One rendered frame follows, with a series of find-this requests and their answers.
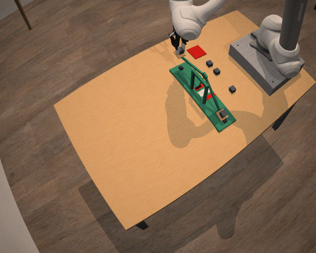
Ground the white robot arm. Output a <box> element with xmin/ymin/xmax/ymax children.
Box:
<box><xmin>169</xmin><ymin>0</ymin><xmax>308</xmax><ymax>78</ymax></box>

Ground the red flat square plate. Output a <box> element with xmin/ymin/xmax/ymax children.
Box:
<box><xmin>187</xmin><ymin>45</ymin><xmax>207</xmax><ymax>59</ymax></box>

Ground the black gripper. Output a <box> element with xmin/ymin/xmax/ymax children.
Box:
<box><xmin>169</xmin><ymin>26</ymin><xmax>188</xmax><ymax>55</ymax></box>

